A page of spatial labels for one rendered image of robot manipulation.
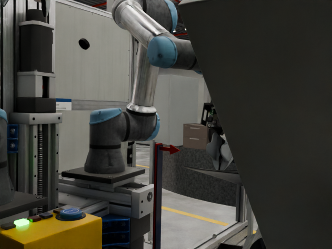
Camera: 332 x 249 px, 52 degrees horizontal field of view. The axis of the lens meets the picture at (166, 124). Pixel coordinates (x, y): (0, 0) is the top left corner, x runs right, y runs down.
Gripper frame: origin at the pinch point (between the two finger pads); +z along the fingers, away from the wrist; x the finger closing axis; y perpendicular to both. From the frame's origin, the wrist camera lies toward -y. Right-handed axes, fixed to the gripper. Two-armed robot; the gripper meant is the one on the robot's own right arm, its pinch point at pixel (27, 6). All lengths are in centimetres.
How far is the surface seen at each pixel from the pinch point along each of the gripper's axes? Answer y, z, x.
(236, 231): -16, 64, -71
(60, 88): 128, 9, -103
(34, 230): -16.0, 40.8, 8.5
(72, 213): -15.9, 39.8, 0.8
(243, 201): -16, 54, -77
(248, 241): -39, 48, -26
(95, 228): -19.5, 42.3, -1.6
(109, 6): 473, -190, -479
